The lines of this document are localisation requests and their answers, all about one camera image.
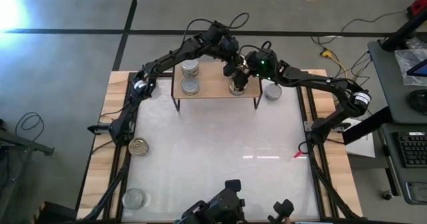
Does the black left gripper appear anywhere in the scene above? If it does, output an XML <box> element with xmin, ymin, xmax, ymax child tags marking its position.
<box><xmin>213</xmin><ymin>33</ymin><xmax>240</xmax><ymax>77</ymax></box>

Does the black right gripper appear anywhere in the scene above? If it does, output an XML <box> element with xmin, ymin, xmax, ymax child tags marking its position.
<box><xmin>232</xmin><ymin>48</ymin><xmax>280</xmax><ymax>89</ymax></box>

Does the black flat bar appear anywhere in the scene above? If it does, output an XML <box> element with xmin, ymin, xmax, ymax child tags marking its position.
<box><xmin>342</xmin><ymin>105</ymin><xmax>394</xmax><ymax>147</ymax></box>

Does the white paper sheet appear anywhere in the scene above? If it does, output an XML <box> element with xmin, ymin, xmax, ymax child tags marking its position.
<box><xmin>336</xmin><ymin>115</ymin><xmax>376</xmax><ymax>159</ymax></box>

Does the grey desk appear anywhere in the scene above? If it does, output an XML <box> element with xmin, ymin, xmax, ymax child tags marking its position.
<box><xmin>368</xmin><ymin>33</ymin><xmax>427</xmax><ymax>205</ymax></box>

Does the clear round glass dome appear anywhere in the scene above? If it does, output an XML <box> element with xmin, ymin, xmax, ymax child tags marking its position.
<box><xmin>121</xmin><ymin>187</ymin><xmax>148</xmax><ymax>211</ymax></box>

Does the clear plastic bag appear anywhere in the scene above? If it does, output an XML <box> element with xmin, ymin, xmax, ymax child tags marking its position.
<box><xmin>394</xmin><ymin>47</ymin><xmax>427</xmax><ymax>87</ymax></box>

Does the dark metal stand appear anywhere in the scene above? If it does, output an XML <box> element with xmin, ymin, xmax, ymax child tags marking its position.
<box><xmin>380</xmin><ymin>12</ymin><xmax>427</xmax><ymax>53</ymax></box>

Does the blue tablet screen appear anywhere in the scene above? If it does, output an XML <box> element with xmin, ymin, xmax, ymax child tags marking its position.
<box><xmin>406</xmin><ymin>59</ymin><xmax>427</xmax><ymax>78</ymax></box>

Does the black round disc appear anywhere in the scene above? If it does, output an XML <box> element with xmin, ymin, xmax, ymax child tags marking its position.
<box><xmin>408</xmin><ymin>89</ymin><xmax>427</xmax><ymax>115</ymax></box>

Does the black keyboard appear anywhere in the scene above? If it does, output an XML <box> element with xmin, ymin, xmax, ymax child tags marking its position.
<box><xmin>392</xmin><ymin>131</ymin><xmax>427</xmax><ymax>169</ymax></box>

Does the grey tray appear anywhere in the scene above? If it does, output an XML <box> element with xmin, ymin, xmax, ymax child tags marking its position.
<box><xmin>405</xmin><ymin>180</ymin><xmax>427</xmax><ymax>205</ymax></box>

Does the grey metal rack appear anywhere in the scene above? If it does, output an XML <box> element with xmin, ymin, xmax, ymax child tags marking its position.
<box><xmin>0</xmin><ymin>119</ymin><xmax>56</xmax><ymax>224</ymax></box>

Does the black floor box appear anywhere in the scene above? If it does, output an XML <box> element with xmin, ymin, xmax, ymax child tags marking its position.
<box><xmin>35</xmin><ymin>200</ymin><xmax>78</xmax><ymax>224</ymax></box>

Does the wooden shelf black frame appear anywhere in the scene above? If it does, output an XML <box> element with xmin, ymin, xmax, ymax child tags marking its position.
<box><xmin>169</xmin><ymin>56</ymin><xmax>264</xmax><ymax>112</ymax></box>

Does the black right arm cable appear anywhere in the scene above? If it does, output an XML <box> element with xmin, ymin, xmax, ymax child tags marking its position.
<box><xmin>238</xmin><ymin>40</ymin><xmax>273</xmax><ymax>57</ymax></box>

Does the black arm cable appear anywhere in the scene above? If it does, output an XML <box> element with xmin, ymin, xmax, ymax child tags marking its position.
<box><xmin>181</xmin><ymin>12</ymin><xmax>250</xmax><ymax>45</ymax></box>
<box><xmin>238</xmin><ymin>40</ymin><xmax>273</xmax><ymax>57</ymax></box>

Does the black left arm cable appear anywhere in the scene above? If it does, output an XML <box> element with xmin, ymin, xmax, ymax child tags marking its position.
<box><xmin>181</xmin><ymin>12</ymin><xmax>250</xmax><ymax>45</ymax></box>

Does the black metal table frame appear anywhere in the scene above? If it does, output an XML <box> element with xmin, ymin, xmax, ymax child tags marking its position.
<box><xmin>79</xmin><ymin>70</ymin><xmax>363</xmax><ymax>224</ymax></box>

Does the yellow extension cord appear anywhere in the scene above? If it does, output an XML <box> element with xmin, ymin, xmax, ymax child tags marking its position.
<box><xmin>320</xmin><ymin>49</ymin><xmax>371</xmax><ymax>103</ymax></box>

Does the long black floor cable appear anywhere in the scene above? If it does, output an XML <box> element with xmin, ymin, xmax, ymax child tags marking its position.
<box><xmin>340</xmin><ymin>9</ymin><xmax>410</xmax><ymax>34</ymax></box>

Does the black floor cable loop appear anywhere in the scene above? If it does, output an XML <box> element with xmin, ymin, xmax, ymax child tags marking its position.
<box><xmin>15</xmin><ymin>111</ymin><xmax>45</xmax><ymax>141</ymax></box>

